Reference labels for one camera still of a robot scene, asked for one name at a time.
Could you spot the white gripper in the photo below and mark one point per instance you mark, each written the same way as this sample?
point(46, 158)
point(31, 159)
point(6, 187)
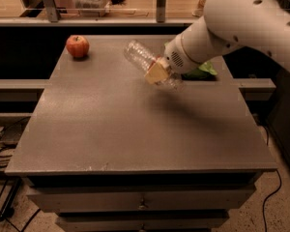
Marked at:
point(176, 57)

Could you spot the clear plastic water bottle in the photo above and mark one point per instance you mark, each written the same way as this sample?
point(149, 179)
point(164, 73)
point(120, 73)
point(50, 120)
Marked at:
point(143, 58)

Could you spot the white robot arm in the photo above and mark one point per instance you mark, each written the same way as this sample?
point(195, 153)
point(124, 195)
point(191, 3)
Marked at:
point(201, 44)

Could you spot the green snack bag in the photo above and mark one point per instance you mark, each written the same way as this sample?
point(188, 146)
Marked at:
point(201, 72)

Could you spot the red apple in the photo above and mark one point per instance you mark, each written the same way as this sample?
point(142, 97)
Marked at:
point(77, 46)

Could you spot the grey drawer cabinet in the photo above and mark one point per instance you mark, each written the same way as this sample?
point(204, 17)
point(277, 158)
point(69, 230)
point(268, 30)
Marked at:
point(99, 124)

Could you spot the colourful snack bag on shelf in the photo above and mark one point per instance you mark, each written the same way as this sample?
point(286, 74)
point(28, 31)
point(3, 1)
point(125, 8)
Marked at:
point(201, 0)

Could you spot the clear plastic container on shelf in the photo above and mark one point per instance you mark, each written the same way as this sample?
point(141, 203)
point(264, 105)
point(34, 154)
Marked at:
point(93, 8)

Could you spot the upper grey drawer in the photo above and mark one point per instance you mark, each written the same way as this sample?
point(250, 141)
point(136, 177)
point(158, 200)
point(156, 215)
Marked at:
point(89, 200)

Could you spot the grey drawer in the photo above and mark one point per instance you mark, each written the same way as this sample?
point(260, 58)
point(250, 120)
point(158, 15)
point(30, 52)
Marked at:
point(89, 200)
point(143, 222)

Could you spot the lower grey drawer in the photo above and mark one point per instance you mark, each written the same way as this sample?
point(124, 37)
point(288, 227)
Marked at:
point(143, 222)

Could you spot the metal shelf rack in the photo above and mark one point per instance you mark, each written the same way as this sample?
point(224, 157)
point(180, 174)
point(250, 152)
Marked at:
point(87, 20)

